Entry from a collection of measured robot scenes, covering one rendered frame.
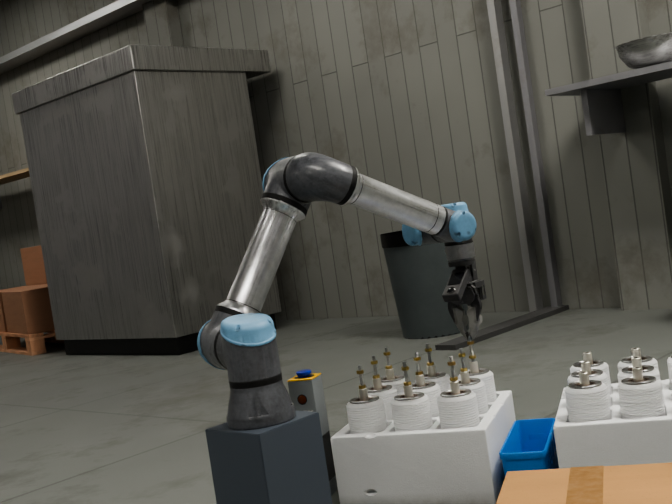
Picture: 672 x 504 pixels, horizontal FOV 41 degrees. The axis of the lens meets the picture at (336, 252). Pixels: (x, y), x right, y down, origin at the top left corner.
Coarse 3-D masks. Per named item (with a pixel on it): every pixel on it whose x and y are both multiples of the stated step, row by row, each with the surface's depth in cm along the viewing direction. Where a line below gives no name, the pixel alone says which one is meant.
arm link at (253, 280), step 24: (264, 192) 216; (288, 192) 212; (264, 216) 214; (288, 216) 214; (264, 240) 212; (288, 240) 216; (264, 264) 211; (240, 288) 210; (264, 288) 211; (216, 312) 209; (240, 312) 207; (216, 360) 203
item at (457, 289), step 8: (456, 272) 240; (464, 272) 238; (448, 280) 238; (456, 280) 237; (464, 280) 236; (448, 288) 234; (456, 288) 234; (464, 288) 235; (448, 296) 233; (456, 296) 232
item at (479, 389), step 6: (474, 384) 227; (480, 384) 228; (474, 390) 226; (480, 390) 227; (480, 396) 227; (486, 396) 231; (480, 402) 227; (486, 402) 229; (480, 408) 227; (486, 408) 228
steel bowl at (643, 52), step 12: (648, 36) 406; (660, 36) 405; (624, 48) 417; (636, 48) 411; (648, 48) 408; (660, 48) 407; (624, 60) 423; (636, 60) 416; (648, 60) 412; (660, 60) 411
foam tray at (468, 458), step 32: (480, 416) 223; (512, 416) 243; (352, 448) 222; (384, 448) 219; (416, 448) 216; (448, 448) 214; (480, 448) 211; (352, 480) 223; (384, 480) 220; (416, 480) 217; (448, 480) 214; (480, 480) 212
